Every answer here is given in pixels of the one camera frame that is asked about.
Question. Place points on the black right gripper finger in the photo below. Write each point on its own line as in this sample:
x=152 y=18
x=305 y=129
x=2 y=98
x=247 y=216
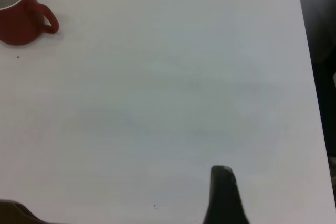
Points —
x=224 y=200

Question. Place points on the red ceramic mug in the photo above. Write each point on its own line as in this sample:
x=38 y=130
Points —
x=18 y=24

